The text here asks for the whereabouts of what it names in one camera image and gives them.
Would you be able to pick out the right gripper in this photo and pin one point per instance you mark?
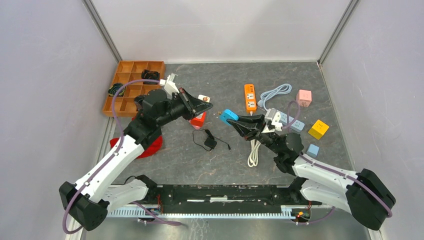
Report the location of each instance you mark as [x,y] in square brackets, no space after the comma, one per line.
[245,121]

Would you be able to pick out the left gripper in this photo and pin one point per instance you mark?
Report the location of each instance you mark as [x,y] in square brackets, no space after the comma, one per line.
[193,106]

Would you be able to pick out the red cube socket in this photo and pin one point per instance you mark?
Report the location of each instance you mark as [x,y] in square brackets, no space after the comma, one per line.
[200,118]

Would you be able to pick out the blue plug adapter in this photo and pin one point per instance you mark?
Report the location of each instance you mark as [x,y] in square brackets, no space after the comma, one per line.
[226,115]

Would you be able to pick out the white tiger cube socket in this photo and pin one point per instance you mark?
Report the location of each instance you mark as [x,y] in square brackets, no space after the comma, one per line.
[204,98]

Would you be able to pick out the pink triangular power strip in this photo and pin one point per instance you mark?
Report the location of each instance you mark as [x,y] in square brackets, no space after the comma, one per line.
[195,124]

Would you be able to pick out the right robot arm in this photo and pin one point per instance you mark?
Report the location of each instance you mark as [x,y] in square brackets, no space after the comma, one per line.
[361,194]

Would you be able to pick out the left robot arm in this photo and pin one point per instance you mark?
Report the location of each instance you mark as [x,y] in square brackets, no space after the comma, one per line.
[88,201]

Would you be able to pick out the orange power strip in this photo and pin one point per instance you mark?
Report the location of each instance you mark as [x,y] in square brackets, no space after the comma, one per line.
[250,98]

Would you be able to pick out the light blue power strip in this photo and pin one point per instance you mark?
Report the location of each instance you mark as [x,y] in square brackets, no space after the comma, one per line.
[297,126]

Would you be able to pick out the red cloth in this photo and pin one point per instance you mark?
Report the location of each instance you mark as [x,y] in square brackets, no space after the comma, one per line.
[152,147]

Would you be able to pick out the black coiled item top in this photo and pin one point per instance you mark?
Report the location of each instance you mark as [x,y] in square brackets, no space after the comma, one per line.
[150,75]

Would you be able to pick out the pink cube socket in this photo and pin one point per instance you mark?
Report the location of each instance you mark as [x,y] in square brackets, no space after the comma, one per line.
[304,97]

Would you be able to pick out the small light blue cube socket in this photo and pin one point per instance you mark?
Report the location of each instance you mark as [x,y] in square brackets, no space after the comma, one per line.
[313,150]

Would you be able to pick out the yellow cube socket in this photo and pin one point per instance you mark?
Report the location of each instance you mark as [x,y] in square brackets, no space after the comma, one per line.
[318,129]

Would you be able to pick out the wooden compartment tray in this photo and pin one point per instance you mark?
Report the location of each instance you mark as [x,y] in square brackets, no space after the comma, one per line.
[128,71]

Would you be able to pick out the black green coiled item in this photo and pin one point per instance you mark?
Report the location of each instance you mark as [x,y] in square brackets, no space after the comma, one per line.
[116,88]

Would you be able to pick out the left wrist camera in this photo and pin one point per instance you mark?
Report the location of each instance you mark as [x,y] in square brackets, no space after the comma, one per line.
[168,84]

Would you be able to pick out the black charger with cable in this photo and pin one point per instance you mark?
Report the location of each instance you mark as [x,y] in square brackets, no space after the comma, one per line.
[210,142]

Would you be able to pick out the white cable duct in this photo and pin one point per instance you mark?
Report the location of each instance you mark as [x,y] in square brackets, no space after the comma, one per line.
[137,212]

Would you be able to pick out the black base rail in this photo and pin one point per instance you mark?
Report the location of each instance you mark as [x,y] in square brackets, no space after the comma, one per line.
[224,199]

